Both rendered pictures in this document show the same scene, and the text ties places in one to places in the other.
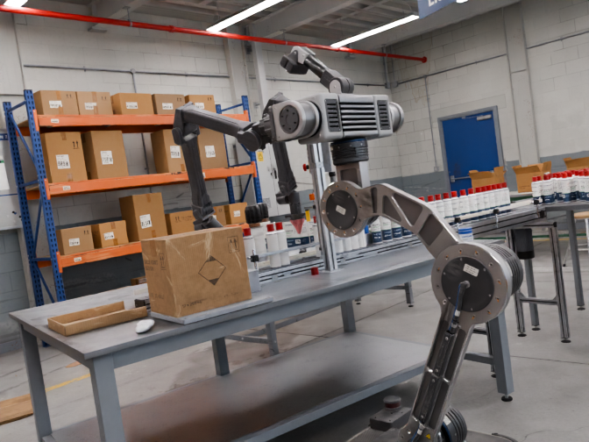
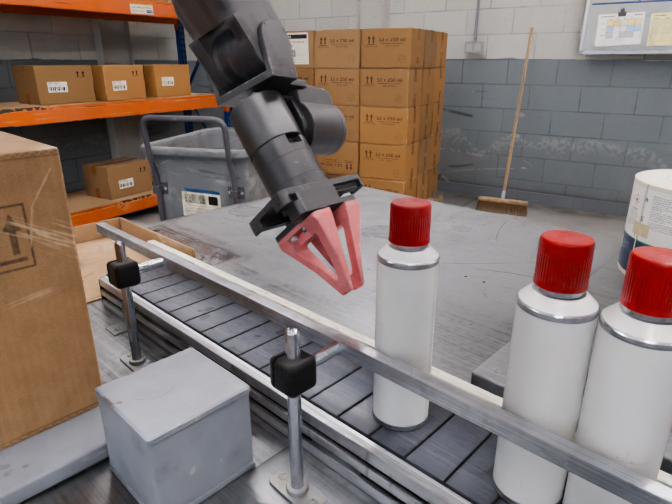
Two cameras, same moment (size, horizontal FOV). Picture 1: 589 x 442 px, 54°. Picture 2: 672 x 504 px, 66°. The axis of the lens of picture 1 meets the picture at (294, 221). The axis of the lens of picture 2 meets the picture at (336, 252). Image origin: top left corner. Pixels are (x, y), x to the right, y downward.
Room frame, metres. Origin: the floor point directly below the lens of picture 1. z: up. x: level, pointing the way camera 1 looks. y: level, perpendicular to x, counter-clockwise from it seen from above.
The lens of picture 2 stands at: (2.45, -0.16, 1.19)
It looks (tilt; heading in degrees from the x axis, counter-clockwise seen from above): 20 degrees down; 79
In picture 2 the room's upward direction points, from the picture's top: straight up
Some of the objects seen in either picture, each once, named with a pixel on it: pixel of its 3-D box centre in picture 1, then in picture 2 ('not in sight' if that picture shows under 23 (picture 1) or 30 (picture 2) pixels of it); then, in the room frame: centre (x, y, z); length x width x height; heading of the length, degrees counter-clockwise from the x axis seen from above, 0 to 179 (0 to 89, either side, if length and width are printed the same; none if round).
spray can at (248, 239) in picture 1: (250, 250); (405, 316); (2.59, 0.22, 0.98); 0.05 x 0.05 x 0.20
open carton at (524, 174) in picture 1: (533, 176); not in sight; (7.48, -3.15, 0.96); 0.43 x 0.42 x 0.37; 43
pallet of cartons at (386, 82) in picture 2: not in sight; (360, 127); (3.45, 3.89, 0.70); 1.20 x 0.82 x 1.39; 141
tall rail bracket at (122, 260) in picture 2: not in sight; (145, 299); (2.33, 0.45, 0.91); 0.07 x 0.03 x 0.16; 35
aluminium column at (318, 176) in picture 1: (321, 199); not in sight; (2.66, -0.14, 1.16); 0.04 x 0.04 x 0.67; 35
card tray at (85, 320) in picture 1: (96, 317); (90, 257); (2.18, 0.80, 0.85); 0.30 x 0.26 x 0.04; 125
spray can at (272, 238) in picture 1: (273, 245); (545, 373); (2.66, 0.11, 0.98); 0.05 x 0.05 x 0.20
